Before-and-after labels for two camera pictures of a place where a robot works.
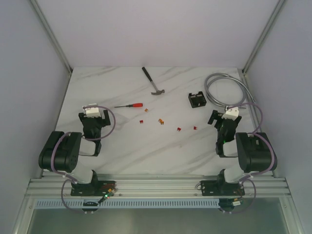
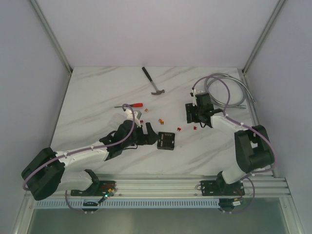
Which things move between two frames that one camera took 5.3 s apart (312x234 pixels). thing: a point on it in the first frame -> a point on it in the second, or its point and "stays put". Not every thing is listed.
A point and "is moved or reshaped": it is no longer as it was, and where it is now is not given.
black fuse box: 197,100 is moved or reshaped
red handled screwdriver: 136,105 stays put
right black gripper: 215,115 -> 189,109
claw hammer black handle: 158,92 stays put
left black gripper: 93,120 -> 144,135
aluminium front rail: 157,185 stays put
